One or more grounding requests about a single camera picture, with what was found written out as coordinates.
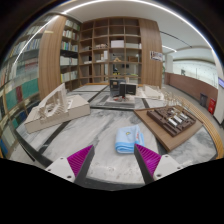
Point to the red bin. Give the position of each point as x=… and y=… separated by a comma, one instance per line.
x=212, y=106

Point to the light blue printed towel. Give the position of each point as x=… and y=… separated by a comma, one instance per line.
x=128, y=140

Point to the dark brown architectural model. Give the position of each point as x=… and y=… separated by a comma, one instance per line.
x=171, y=121

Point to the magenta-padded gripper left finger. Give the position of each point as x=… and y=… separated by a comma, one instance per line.
x=61, y=168

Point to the white wall poster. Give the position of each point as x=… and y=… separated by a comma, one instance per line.
x=156, y=56

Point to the large white architectural model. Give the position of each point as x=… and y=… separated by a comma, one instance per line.
x=66, y=113

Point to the small white architectural model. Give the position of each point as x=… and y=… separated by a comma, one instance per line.
x=152, y=92

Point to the wooden cubby shelf unit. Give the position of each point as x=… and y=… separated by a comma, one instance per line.
x=100, y=43

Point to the wooden base board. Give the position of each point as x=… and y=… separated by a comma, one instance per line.
x=166, y=136

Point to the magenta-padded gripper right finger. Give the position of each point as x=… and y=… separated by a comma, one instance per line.
x=165, y=166

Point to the dark grey bin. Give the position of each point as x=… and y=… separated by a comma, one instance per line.
x=203, y=100

